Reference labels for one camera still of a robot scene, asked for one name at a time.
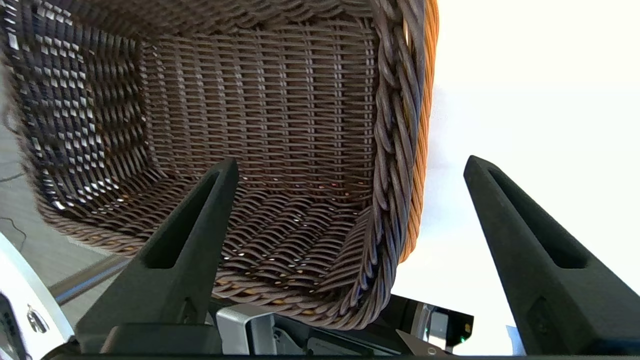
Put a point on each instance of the grey metal bar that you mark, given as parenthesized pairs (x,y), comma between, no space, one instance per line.
(90,280)

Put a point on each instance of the white robot base panel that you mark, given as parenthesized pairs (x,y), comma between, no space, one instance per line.
(20,300)

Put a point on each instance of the orange wicker basket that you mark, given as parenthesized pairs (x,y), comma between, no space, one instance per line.
(422,150)

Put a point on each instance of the dark brown wicker basket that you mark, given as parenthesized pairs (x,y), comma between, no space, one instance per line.
(275,100)

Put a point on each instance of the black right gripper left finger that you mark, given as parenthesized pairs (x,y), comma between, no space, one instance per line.
(175,280)

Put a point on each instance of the black silver robot chassis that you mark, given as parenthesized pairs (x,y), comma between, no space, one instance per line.
(440,325)

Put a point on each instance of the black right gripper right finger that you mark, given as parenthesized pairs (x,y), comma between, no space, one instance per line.
(550,290)

